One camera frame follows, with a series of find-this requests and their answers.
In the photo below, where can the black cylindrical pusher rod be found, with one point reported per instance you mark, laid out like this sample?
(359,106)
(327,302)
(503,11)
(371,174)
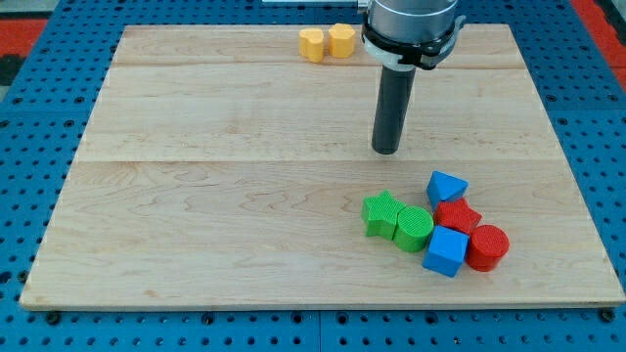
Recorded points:
(393,99)

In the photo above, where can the black white tool mount ring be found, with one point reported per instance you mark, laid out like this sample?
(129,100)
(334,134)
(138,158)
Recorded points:
(402,56)

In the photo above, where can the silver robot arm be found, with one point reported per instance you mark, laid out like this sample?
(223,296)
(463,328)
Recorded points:
(404,36)

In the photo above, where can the yellow hexagon block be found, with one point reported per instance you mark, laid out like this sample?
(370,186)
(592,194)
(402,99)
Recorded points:
(341,40)

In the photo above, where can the yellow heart block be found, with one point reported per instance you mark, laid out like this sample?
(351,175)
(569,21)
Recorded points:
(311,44)

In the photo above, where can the blue triangle block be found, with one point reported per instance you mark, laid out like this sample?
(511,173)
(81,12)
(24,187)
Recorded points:
(444,187)

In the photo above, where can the green star block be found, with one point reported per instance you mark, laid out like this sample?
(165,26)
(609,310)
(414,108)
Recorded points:
(380,214)

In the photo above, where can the green cylinder block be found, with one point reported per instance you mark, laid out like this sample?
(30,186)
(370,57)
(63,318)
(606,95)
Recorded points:
(414,226)

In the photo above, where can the red star block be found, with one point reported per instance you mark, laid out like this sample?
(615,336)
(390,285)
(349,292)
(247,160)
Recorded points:
(457,215)

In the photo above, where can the blue cube block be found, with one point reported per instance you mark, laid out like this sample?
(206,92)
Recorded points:
(446,251)

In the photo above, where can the red cylinder block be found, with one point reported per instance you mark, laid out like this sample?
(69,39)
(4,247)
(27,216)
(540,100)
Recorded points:
(488,244)

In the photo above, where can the light wooden board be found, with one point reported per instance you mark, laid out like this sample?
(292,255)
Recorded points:
(220,171)

